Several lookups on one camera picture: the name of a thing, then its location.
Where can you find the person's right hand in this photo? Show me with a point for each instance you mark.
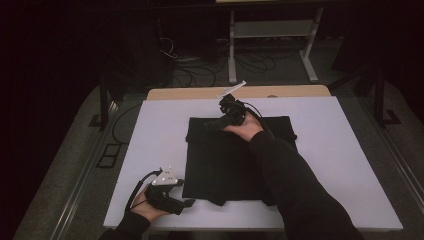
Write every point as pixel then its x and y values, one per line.
pixel 246 128

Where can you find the black metal stand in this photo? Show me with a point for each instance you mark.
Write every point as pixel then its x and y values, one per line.
pixel 380 100
pixel 104 106

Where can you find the black tank top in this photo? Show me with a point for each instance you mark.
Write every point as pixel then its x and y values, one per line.
pixel 216 166

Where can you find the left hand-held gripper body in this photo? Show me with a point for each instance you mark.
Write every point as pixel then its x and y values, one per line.
pixel 163 193

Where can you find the white metal desk frame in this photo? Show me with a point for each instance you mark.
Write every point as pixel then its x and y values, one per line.
pixel 273 30

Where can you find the white table mat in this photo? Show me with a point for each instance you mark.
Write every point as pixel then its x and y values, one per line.
pixel 333 150

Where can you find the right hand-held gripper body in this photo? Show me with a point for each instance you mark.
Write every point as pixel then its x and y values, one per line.
pixel 233 111

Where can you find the black floor bracket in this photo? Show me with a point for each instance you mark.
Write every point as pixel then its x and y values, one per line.
pixel 108 156

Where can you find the person's left hand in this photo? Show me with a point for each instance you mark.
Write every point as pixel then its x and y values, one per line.
pixel 146 208

